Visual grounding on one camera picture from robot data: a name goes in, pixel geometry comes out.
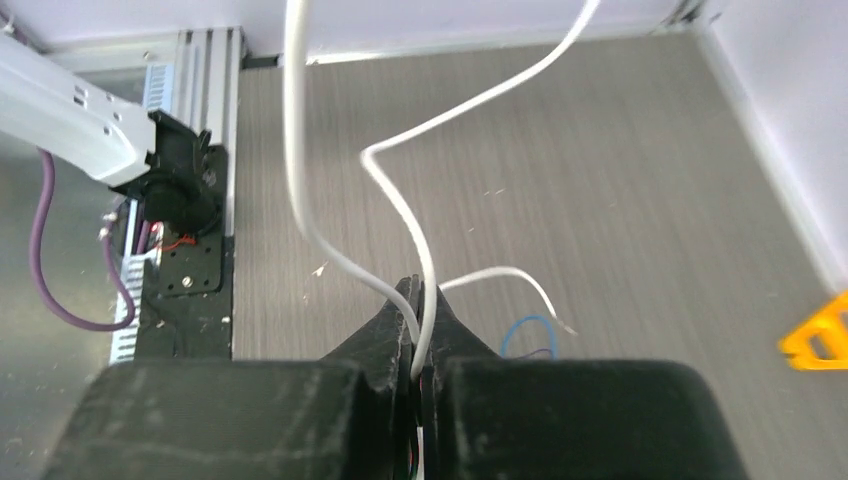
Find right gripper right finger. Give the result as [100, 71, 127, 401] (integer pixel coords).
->
[423, 297, 748, 479]

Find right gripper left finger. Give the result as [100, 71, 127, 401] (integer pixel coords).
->
[43, 303, 420, 479]

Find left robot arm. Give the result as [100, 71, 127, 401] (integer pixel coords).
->
[1, 36, 226, 236]

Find orange triangular plastic stand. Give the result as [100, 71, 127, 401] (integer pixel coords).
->
[778, 291, 847, 371]

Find blue wire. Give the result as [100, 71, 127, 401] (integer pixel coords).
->
[500, 314, 560, 360]

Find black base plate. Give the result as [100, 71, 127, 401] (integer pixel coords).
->
[134, 145, 234, 360]

